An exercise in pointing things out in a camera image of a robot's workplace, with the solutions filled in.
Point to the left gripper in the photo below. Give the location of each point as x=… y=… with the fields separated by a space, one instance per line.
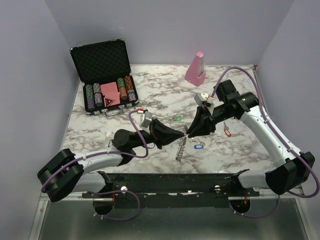
x=161 y=134

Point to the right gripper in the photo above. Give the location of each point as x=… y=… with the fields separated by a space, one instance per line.
x=202 y=124

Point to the steel disc with keyrings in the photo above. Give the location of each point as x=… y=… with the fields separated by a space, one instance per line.
x=181 y=145

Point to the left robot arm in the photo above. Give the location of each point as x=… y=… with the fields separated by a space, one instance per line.
x=87 y=162

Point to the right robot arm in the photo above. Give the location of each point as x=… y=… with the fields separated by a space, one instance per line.
x=292 y=166

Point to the green tag key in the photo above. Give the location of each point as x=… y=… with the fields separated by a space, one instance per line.
x=178 y=119

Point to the silver key by blue tag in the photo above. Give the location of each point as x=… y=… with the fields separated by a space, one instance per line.
x=201 y=142

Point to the red key tag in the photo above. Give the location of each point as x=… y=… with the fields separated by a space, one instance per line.
x=226 y=130

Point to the blue key tag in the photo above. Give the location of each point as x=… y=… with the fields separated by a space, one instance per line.
x=198 y=146

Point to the pink metronome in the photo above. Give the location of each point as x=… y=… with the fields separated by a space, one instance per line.
x=196 y=72

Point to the black poker chip case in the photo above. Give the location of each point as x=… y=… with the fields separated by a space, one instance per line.
x=106 y=76

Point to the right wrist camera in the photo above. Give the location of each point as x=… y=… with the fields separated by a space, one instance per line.
x=204 y=99

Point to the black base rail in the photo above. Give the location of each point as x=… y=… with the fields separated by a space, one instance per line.
x=154 y=190

